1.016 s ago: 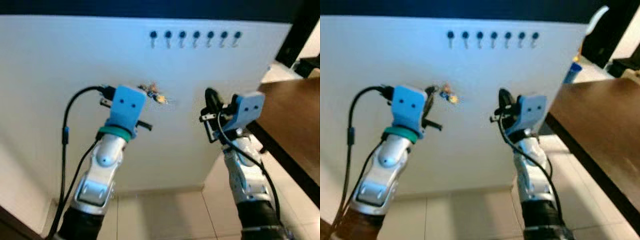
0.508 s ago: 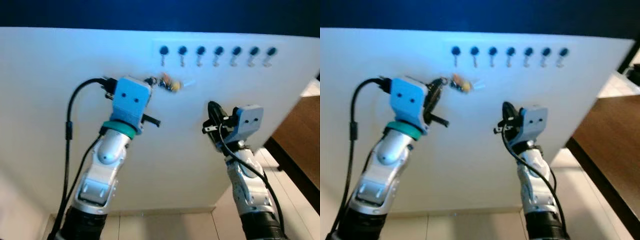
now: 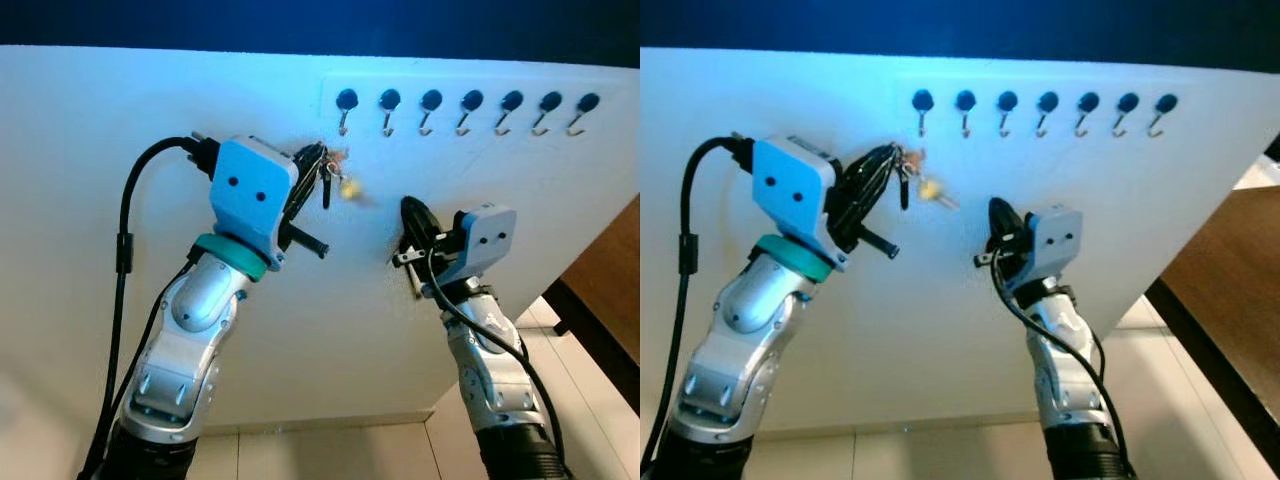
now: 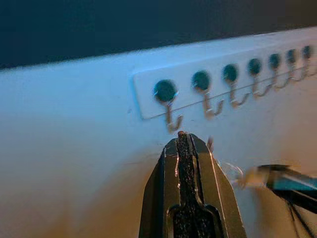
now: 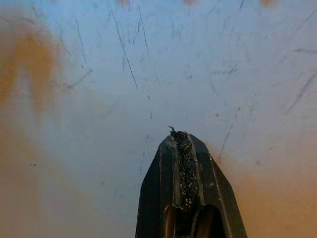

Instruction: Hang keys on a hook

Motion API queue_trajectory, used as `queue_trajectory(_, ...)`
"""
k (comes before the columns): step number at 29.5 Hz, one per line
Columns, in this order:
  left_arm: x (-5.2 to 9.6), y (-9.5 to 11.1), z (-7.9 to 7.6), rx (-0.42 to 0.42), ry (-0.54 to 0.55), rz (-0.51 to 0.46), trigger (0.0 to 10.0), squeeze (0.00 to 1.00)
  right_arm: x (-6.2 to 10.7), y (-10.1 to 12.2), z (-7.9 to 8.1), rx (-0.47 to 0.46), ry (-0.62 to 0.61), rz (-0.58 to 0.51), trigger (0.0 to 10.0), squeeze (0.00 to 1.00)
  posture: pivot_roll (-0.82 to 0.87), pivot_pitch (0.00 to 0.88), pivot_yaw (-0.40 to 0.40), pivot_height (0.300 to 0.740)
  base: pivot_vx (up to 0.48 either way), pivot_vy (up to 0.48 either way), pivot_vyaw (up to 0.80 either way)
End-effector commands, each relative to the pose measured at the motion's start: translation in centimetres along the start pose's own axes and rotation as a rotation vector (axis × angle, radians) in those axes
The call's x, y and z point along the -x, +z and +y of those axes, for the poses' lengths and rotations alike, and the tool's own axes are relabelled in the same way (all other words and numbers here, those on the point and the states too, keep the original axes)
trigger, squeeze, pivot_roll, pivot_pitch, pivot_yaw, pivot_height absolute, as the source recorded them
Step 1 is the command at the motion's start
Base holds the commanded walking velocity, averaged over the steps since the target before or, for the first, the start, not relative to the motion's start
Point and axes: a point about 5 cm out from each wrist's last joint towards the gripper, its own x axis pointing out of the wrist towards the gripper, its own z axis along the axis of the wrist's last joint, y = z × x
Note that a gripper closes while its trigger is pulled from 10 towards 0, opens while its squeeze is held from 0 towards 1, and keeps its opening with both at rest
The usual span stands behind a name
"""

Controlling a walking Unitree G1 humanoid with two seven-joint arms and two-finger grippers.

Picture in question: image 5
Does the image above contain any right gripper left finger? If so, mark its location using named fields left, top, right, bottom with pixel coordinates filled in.
left=135, top=125, right=189, bottom=238

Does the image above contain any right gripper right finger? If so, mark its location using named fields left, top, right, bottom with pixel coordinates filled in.
left=184, top=131, right=249, bottom=238

